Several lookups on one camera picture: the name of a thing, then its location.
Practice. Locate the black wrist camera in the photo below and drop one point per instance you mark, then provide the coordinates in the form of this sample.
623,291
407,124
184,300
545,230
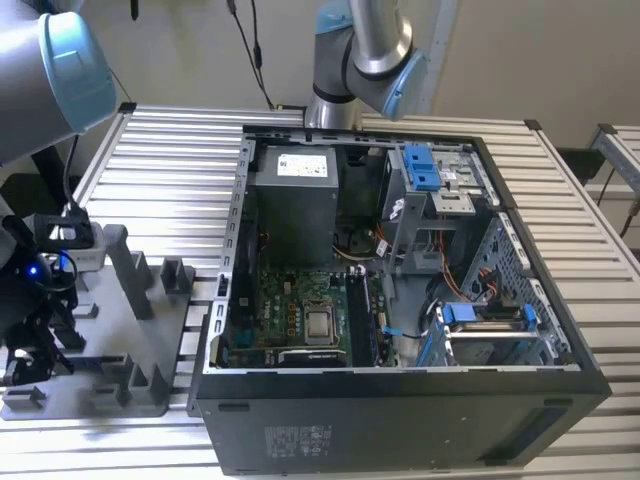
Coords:
75,232

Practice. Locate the green motherboard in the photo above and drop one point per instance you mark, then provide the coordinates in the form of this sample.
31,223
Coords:
275,295

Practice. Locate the metal optical drive cage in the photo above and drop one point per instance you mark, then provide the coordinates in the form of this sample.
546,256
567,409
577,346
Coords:
450,202

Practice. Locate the silver CPU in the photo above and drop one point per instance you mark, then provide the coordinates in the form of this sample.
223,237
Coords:
320,325

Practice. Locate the black PC case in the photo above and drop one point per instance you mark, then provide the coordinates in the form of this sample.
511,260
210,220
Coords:
350,425

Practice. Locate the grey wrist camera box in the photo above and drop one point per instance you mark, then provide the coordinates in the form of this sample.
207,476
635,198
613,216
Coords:
87,257

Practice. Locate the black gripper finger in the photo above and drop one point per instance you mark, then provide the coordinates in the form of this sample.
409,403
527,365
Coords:
17,367
55,340

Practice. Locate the hard disk in blue carrier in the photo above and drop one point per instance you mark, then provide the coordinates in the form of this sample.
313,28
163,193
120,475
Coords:
457,315

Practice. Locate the installed RAM stick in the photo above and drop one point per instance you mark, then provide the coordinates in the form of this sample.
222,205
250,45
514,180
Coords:
372,340

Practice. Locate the small black wall antenna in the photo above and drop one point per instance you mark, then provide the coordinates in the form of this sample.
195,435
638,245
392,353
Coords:
134,10

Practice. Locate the black slanted post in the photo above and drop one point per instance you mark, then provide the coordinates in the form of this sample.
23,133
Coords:
47,162

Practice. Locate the CPU socket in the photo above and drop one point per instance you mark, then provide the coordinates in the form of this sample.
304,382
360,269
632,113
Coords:
320,303

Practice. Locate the black graphics card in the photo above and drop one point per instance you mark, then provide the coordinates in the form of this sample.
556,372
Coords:
312,357

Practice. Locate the black box beside table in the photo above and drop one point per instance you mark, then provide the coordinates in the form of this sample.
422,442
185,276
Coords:
580,162

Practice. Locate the metal slat side table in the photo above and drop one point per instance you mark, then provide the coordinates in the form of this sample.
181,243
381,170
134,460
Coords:
620,150

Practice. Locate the grey power supply unit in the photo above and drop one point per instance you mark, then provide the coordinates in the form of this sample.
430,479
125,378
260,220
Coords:
295,220

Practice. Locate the black table corner cap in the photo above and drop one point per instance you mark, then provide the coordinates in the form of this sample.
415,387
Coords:
127,106
533,125

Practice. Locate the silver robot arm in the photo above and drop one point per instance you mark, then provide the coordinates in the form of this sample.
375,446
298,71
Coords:
25,75

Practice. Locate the blue RAM stick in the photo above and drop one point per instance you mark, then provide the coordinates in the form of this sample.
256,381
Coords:
90,358

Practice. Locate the grey parts rack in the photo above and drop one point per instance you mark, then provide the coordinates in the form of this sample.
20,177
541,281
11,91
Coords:
140,340

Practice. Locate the perforated metal disk bay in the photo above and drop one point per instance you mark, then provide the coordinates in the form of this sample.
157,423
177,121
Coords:
505,260

